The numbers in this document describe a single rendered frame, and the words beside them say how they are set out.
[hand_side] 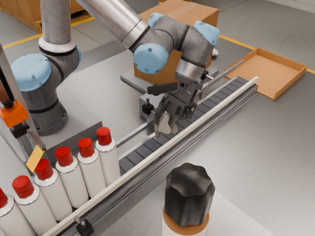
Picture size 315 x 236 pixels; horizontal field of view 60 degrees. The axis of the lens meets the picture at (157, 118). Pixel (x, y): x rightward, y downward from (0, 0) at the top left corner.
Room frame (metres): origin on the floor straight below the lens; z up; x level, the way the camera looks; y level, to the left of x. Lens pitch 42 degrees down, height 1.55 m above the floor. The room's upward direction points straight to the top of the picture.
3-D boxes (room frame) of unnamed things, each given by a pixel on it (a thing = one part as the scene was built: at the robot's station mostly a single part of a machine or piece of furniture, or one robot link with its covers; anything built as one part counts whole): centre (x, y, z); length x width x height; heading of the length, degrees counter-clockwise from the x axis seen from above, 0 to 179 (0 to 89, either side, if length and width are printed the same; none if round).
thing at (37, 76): (0.72, 0.38, 1.06); 0.13 x 0.12 x 0.14; 164
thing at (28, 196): (0.32, 0.28, 0.98); 0.05 x 0.05 x 0.20
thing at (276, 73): (1.11, -0.51, 0.85); 0.30 x 0.26 x 0.04; 135
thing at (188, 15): (1.12, -0.08, 0.99); 0.30 x 0.24 x 0.27; 144
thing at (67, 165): (0.40, 0.21, 0.98); 0.05 x 0.05 x 0.20
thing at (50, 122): (0.71, 0.39, 0.95); 0.15 x 0.15 x 0.10
